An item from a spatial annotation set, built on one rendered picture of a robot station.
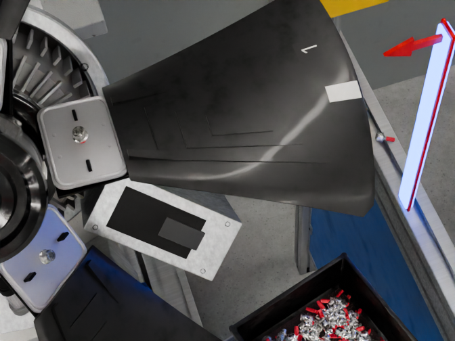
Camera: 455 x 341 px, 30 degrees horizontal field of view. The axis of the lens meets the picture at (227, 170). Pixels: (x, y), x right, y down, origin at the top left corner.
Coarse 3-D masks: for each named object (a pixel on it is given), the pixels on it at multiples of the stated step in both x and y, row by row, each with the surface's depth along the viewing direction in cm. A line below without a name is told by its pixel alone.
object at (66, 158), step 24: (96, 96) 77; (48, 120) 75; (72, 120) 75; (96, 120) 75; (48, 144) 74; (72, 144) 74; (96, 144) 74; (72, 168) 73; (96, 168) 73; (120, 168) 73
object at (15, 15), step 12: (0, 0) 67; (12, 0) 66; (24, 0) 66; (0, 12) 67; (12, 12) 66; (24, 12) 66; (0, 24) 67; (12, 24) 67; (0, 36) 67; (12, 36) 67
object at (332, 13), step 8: (320, 0) 103; (328, 0) 103; (336, 0) 104; (344, 0) 104; (352, 0) 105; (360, 0) 105; (368, 0) 106; (376, 0) 106; (384, 0) 107; (328, 8) 104; (336, 8) 105; (344, 8) 105; (352, 8) 106; (360, 8) 106; (336, 16) 106
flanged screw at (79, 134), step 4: (76, 128) 73; (80, 128) 73; (72, 132) 73; (76, 132) 73; (80, 132) 74; (84, 132) 73; (72, 136) 74; (76, 136) 73; (80, 136) 73; (84, 136) 73; (76, 140) 73; (80, 140) 73; (84, 140) 73
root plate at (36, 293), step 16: (48, 208) 78; (48, 224) 78; (64, 224) 80; (32, 240) 76; (48, 240) 78; (64, 240) 79; (80, 240) 80; (16, 256) 74; (32, 256) 76; (64, 256) 79; (80, 256) 80; (0, 272) 73; (16, 272) 74; (48, 272) 77; (64, 272) 78; (16, 288) 74; (32, 288) 75; (48, 288) 76; (32, 304) 74
